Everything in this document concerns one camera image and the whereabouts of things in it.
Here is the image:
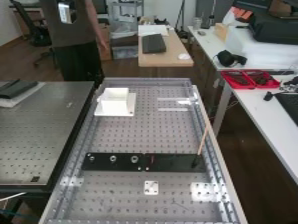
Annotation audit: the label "black headphones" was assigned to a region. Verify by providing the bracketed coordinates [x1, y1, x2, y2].
[216, 49, 249, 67]

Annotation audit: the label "black plate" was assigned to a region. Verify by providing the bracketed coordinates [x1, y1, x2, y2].
[81, 152, 208, 174]

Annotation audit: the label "small metal mounting plate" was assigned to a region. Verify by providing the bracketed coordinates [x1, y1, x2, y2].
[143, 180, 161, 196]

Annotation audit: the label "black office chair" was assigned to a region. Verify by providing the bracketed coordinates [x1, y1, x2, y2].
[10, 0, 55, 66]

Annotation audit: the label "black folded pad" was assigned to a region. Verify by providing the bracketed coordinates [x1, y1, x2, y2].
[0, 79, 40, 100]

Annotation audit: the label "white desk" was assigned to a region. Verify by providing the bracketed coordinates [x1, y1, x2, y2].
[213, 74, 298, 186]
[188, 24, 298, 73]

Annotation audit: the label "black case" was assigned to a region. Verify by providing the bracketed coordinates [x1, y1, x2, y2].
[246, 0, 298, 46]

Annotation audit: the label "red tray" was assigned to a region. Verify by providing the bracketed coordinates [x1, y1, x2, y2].
[246, 68, 282, 89]
[220, 69, 258, 90]

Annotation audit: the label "wooden desk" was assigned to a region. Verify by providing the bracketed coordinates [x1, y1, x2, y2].
[137, 24, 196, 68]

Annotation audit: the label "thin stick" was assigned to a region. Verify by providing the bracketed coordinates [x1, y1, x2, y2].
[196, 114, 214, 156]

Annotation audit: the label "small white box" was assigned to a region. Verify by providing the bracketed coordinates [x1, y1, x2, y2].
[93, 87, 139, 118]

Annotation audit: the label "clear box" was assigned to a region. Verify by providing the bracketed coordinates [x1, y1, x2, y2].
[39, 77, 250, 224]

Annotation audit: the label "person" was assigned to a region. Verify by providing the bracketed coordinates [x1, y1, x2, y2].
[39, 0, 111, 82]

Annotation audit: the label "black keyboard sleeve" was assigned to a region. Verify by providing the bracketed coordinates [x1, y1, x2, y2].
[141, 33, 168, 55]

